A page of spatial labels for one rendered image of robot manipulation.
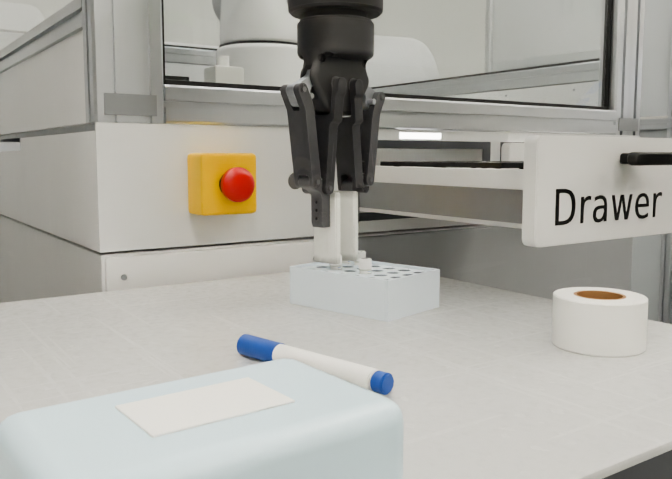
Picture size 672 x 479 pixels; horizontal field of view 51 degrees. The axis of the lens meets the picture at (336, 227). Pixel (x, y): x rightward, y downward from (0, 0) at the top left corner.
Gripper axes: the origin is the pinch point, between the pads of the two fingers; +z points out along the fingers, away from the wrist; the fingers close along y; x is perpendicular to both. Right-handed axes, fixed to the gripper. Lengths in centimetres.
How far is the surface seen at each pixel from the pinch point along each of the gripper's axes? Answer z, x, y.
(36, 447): 3.4, 21.8, 41.6
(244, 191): -3.1, -14.4, -0.7
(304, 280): 5.1, -1.3, 3.2
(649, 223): 0.6, 20.6, -30.3
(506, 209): -1.4, 11.1, -14.5
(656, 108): -24, -38, -223
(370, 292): 5.3, 7.0, 3.2
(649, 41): -49, -42, -224
